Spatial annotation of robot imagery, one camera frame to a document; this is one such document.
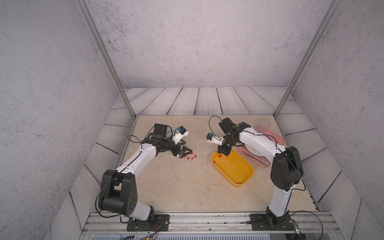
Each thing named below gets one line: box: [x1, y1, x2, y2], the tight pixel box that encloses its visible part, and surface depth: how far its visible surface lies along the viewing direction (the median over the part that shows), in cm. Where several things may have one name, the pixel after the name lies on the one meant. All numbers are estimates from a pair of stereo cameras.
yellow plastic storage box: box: [211, 149, 255, 187], surface depth 91 cm
